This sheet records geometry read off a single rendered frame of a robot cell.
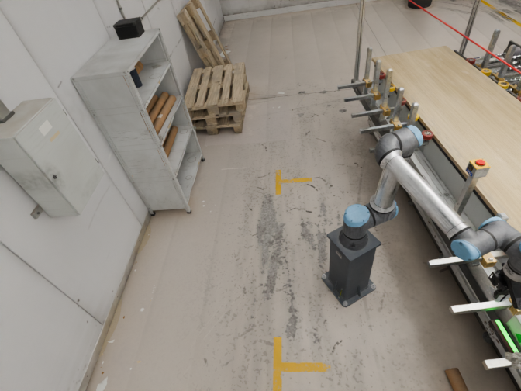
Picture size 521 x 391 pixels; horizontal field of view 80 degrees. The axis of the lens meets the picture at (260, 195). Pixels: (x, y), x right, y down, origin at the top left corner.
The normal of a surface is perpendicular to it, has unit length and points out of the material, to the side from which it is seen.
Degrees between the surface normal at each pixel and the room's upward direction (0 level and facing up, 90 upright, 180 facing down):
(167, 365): 0
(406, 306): 0
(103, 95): 90
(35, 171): 90
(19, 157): 90
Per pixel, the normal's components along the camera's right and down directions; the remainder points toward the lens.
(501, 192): -0.14, -0.69
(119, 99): -0.04, 0.72
